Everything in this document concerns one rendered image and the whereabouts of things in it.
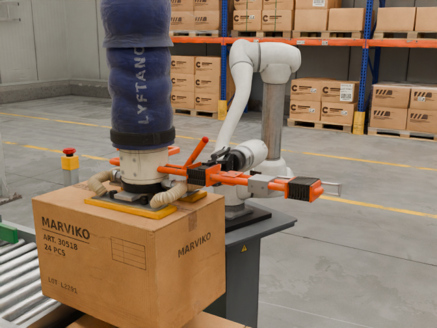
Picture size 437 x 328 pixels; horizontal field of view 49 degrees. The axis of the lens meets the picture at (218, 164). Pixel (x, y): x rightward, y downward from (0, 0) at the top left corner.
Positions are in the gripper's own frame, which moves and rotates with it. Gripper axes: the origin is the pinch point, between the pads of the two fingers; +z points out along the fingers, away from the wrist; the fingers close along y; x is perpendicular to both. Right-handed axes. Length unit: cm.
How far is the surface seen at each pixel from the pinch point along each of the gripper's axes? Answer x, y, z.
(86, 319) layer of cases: 50, 65, 10
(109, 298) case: 27, 43, 21
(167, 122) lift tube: 15.8, -15.6, -0.2
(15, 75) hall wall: 946, 57, -657
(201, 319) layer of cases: 11, 66, -13
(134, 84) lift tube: 22.0, -28.8, 8.8
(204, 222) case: 3.7, 19.6, -4.3
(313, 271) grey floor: 17, 120, -178
